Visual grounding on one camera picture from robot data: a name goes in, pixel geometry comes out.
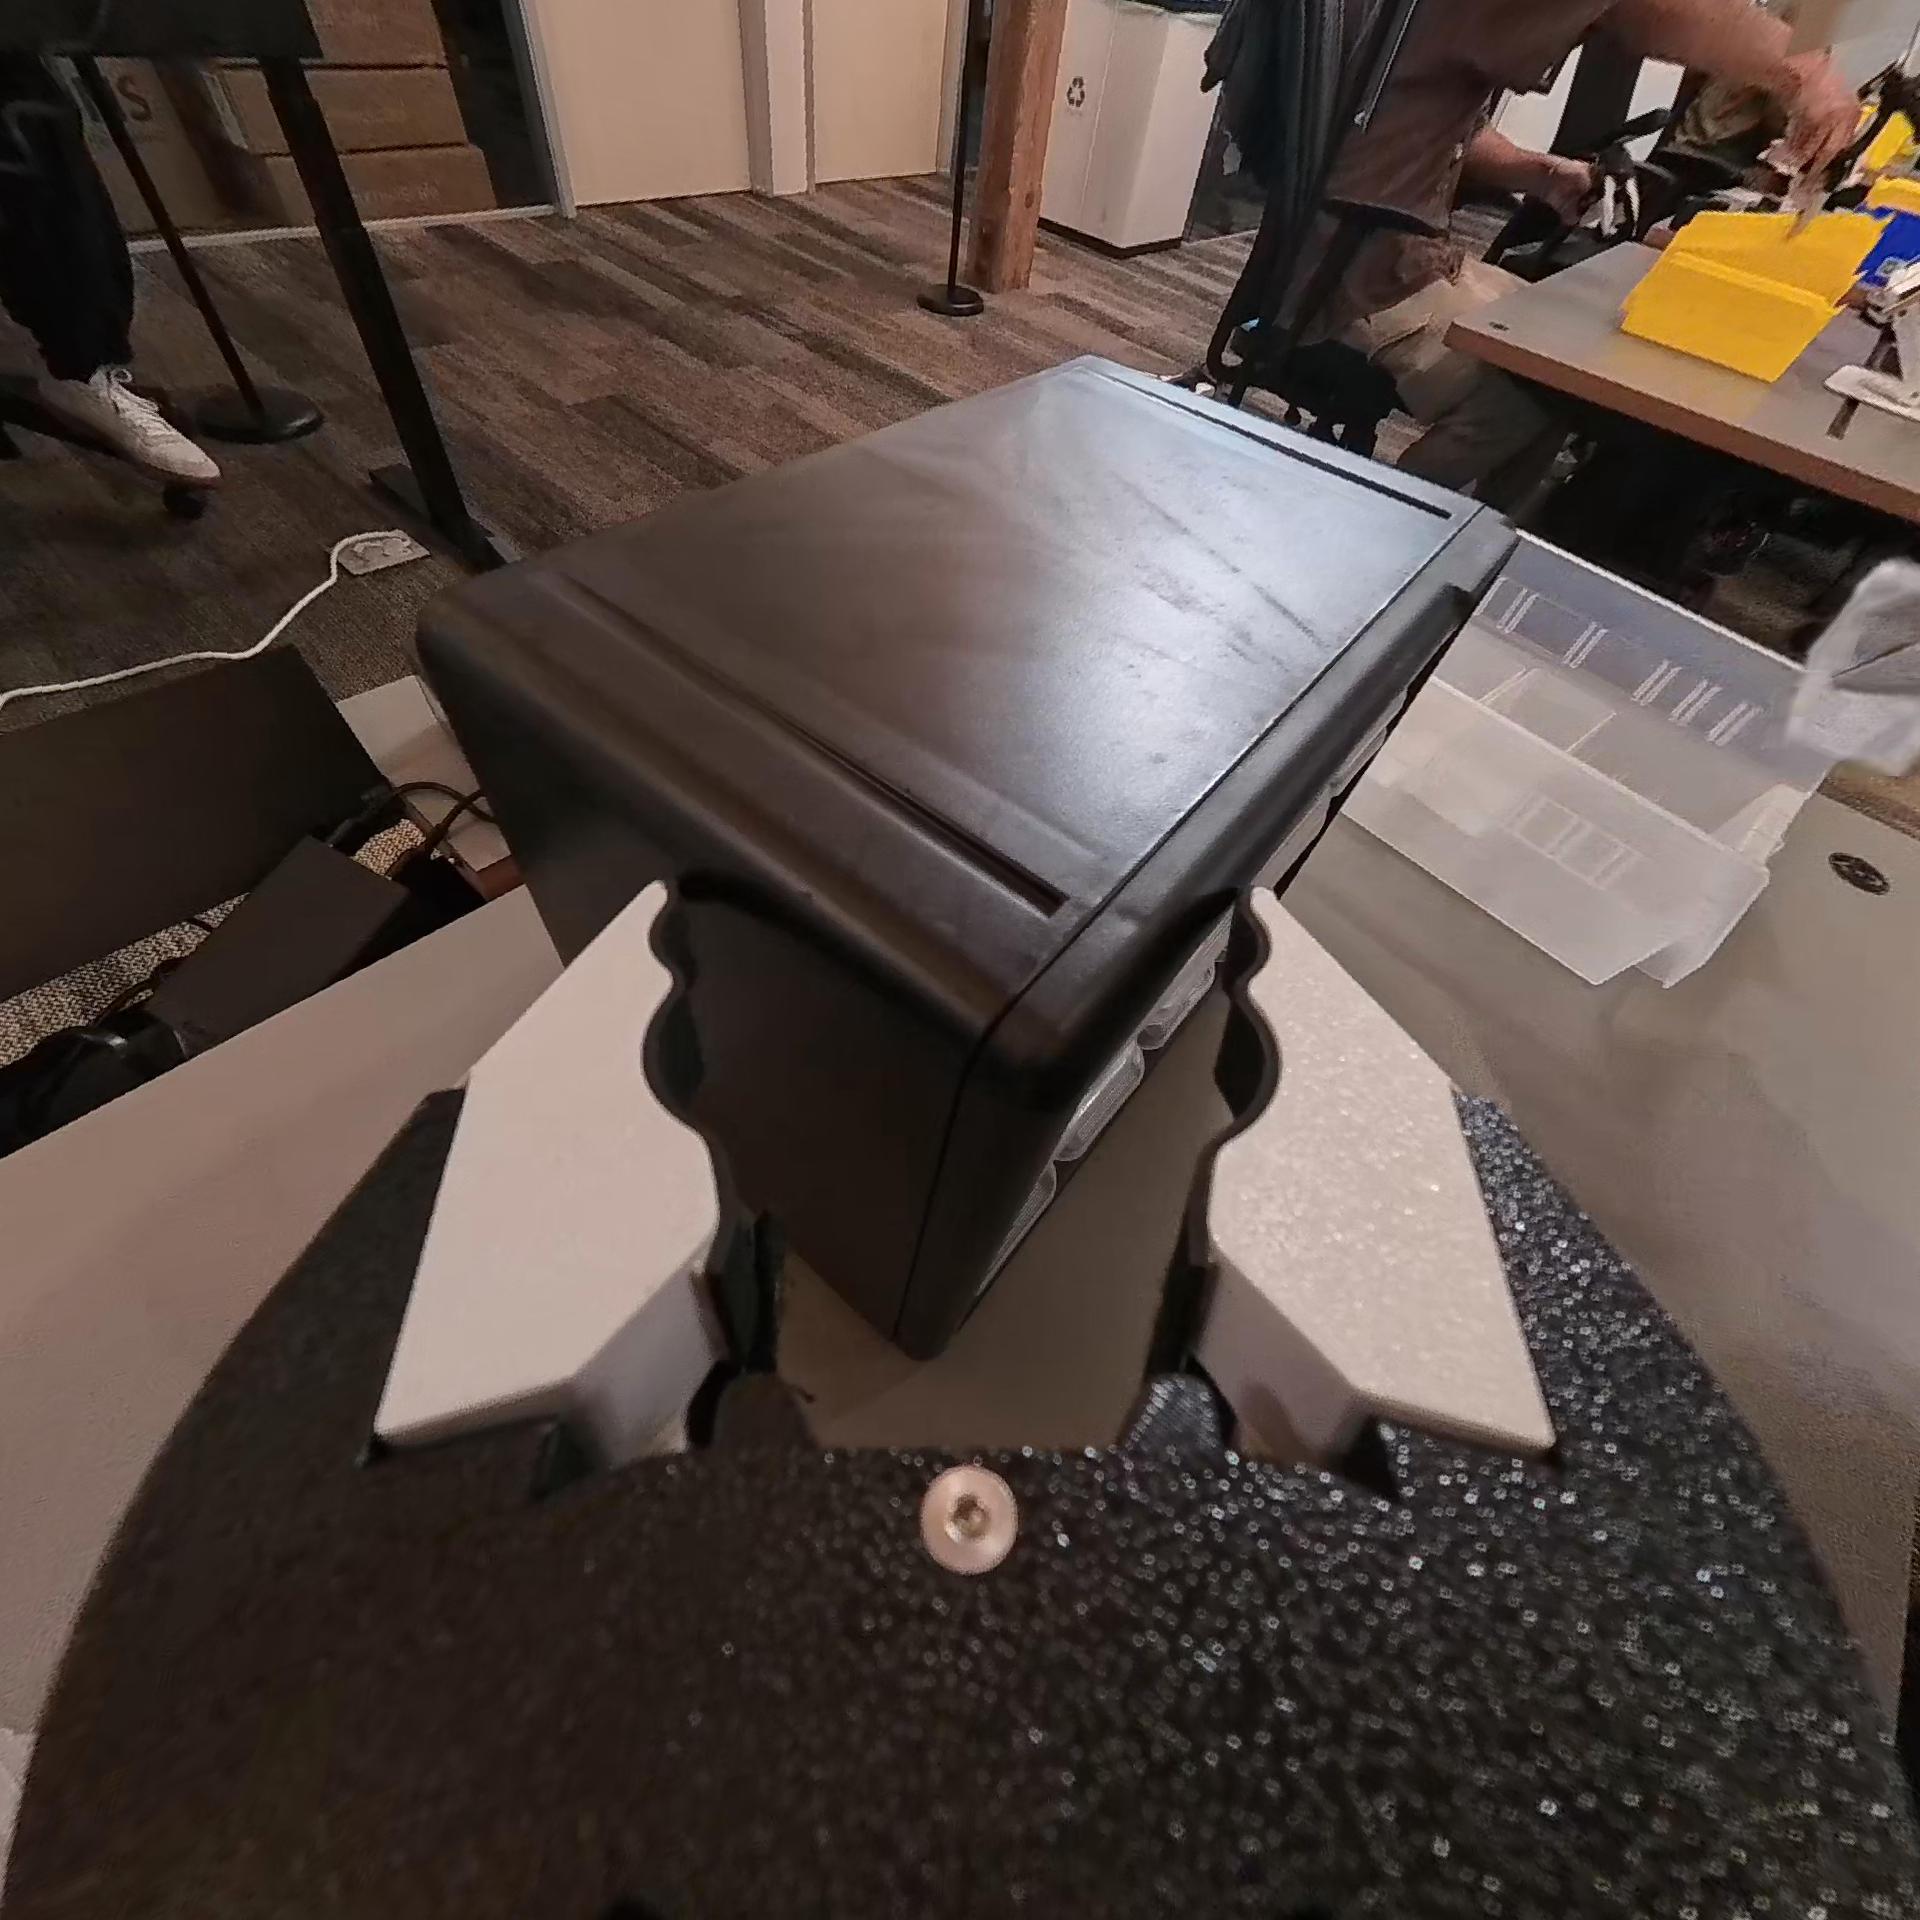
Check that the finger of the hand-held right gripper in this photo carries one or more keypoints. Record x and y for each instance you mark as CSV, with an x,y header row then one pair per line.
x,y
1867,662

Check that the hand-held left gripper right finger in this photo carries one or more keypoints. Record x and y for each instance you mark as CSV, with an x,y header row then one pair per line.
x,y
1350,1245

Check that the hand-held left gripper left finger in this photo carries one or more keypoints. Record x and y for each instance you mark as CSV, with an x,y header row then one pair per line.
x,y
570,1230

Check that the large clear plastic bin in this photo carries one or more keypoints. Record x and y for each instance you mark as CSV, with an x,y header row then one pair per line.
x,y
1576,782

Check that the black drawer cabinet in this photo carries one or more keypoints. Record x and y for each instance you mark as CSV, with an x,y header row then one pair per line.
x,y
973,633

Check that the white waste cabinet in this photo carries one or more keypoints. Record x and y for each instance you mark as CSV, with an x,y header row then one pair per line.
x,y
1124,118

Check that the black desk grommet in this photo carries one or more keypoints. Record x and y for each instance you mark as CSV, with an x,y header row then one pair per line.
x,y
1860,874

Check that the grey desk with wooden edge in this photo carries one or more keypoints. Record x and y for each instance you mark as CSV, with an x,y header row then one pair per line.
x,y
1650,390

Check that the yellow plastic bin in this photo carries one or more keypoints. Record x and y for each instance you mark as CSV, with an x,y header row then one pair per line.
x,y
1742,293

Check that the black box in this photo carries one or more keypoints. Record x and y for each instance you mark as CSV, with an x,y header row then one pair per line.
x,y
284,945

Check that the dark brown panel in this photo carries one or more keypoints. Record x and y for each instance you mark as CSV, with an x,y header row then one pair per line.
x,y
163,794

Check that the white power strip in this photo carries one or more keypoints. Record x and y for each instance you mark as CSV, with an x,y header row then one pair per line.
x,y
384,551

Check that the black office chair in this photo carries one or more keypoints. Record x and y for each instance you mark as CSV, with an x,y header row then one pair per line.
x,y
1291,181

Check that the black stand with round base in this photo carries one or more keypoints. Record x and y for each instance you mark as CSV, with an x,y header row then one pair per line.
x,y
261,415

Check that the black standing desk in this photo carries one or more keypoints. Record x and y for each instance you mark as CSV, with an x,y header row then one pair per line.
x,y
377,330

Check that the thin black stanchion pole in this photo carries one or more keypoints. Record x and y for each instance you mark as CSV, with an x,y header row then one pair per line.
x,y
950,301

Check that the wooden post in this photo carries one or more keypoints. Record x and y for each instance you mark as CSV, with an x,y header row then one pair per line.
x,y
1012,135

